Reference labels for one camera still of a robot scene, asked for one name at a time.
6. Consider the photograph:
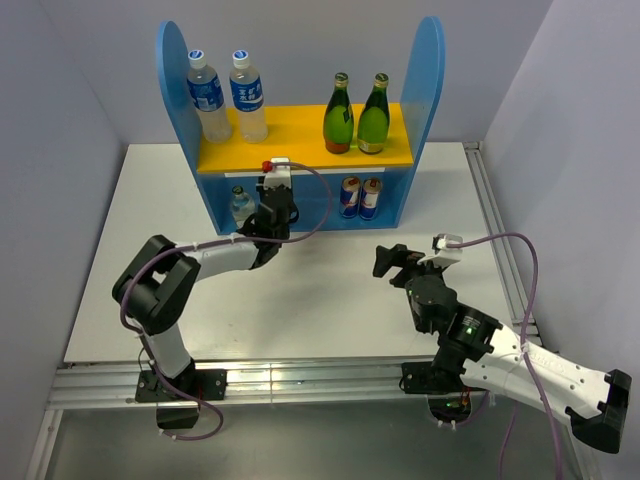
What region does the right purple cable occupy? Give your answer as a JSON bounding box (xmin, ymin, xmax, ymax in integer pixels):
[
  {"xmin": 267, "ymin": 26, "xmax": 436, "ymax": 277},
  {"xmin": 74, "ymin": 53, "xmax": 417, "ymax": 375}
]
[{"xmin": 444, "ymin": 232, "xmax": 566, "ymax": 480}]

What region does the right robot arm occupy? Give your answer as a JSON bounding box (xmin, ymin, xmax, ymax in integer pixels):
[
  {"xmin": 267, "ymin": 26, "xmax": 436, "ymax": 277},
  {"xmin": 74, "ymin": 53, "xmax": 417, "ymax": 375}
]
[{"xmin": 373, "ymin": 239, "xmax": 632, "ymax": 454}]

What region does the green glass bottle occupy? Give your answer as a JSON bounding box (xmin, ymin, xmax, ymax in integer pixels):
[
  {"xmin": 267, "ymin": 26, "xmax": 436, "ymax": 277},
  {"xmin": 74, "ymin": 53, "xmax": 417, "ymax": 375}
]
[
  {"xmin": 357, "ymin": 72, "xmax": 390, "ymax": 155},
  {"xmin": 323, "ymin": 72, "xmax": 354, "ymax": 154}
]

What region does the energy drink can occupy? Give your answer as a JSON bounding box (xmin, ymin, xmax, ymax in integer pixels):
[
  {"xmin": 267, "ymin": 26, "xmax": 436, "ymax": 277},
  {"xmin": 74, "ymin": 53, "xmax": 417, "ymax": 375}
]
[
  {"xmin": 358, "ymin": 177, "xmax": 383, "ymax": 220},
  {"xmin": 339, "ymin": 176, "xmax": 361, "ymax": 218}
]

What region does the right plastic water bottle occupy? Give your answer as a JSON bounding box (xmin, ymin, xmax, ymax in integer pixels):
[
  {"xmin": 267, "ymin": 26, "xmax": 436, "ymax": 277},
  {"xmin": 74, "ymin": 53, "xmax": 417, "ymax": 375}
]
[{"xmin": 229, "ymin": 50, "xmax": 268, "ymax": 143}]

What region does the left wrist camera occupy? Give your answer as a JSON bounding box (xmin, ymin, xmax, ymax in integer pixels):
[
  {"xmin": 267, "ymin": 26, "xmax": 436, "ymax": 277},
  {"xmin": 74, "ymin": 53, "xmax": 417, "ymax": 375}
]
[{"xmin": 262, "ymin": 157, "xmax": 292, "ymax": 189}]

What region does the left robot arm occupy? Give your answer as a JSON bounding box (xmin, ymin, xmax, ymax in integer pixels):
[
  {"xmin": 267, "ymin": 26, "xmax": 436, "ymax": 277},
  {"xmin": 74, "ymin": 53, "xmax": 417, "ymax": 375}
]
[{"xmin": 112, "ymin": 185, "xmax": 299, "ymax": 399}]

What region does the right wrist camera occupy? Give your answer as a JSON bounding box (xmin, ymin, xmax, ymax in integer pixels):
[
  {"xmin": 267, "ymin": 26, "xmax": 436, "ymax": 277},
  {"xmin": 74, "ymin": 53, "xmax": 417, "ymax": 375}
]
[{"xmin": 418, "ymin": 233, "xmax": 463, "ymax": 268}]

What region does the aluminium rail front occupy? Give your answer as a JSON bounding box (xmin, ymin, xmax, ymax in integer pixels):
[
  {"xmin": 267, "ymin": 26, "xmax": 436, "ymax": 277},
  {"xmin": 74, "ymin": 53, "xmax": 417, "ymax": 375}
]
[{"xmin": 45, "ymin": 357, "xmax": 411, "ymax": 410}]

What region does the left plastic water bottle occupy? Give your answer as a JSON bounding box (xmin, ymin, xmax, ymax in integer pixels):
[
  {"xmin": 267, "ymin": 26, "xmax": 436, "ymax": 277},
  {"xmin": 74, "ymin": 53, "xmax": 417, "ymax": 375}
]
[{"xmin": 187, "ymin": 49, "xmax": 232, "ymax": 143}]

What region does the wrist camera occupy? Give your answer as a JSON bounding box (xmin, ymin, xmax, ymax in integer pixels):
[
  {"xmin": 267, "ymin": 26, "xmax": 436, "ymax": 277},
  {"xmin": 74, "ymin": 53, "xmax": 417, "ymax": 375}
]
[
  {"xmin": 418, "ymin": 233, "xmax": 463, "ymax": 268},
  {"xmin": 262, "ymin": 157, "xmax": 292, "ymax": 189}
]

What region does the clear glass bottle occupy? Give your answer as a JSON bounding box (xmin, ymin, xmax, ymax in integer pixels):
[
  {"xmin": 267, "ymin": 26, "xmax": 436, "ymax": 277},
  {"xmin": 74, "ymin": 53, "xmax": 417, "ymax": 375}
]
[{"xmin": 230, "ymin": 185, "xmax": 256, "ymax": 229}]

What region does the plastic water bottle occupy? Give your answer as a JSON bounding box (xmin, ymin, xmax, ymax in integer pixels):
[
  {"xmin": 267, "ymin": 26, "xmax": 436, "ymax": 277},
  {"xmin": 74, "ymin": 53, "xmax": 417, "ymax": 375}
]
[
  {"xmin": 229, "ymin": 50, "xmax": 268, "ymax": 143},
  {"xmin": 187, "ymin": 49, "xmax": 232, "ymax": 143}
]

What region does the aluminium rail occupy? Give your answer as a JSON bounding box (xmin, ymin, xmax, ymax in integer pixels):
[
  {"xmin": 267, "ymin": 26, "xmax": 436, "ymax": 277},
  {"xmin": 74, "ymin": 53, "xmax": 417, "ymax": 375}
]
[
  {"xmin": 463, "ymin": 142, "xmax": 528, "ymax": 331},
  {"xmin": 45, "ymin": 357, "xmax": 411, "ymax": 410}
]

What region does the aluminium rail right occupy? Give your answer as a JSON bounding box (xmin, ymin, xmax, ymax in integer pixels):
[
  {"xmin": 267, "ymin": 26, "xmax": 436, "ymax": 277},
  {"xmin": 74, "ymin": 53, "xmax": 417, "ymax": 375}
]
[{"xmin": 463, "ymin": 142, "xmax": 528, "ymax": 331}]

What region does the blue and yellow shelf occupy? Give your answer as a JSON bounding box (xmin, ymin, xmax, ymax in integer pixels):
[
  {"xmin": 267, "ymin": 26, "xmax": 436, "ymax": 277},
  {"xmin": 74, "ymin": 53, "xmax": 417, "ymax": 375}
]
[{"xmin": 155, "ymin": 16, "xmax": 446, "ymax": 234}]

